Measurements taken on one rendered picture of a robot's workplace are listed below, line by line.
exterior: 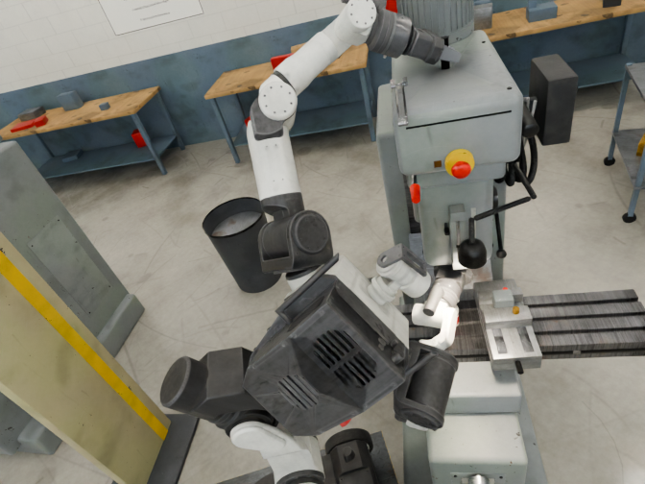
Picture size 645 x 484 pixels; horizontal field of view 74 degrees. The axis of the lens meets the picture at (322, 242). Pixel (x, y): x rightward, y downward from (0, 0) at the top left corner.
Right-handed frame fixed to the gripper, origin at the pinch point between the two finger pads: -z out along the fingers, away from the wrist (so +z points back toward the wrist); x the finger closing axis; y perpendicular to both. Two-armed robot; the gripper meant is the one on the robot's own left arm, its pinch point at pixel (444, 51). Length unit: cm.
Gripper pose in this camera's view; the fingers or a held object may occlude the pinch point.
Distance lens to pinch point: 113.6
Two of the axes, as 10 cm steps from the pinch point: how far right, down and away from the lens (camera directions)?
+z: -9.5, -1.6, -2.6
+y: 2.9, -7.8, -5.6
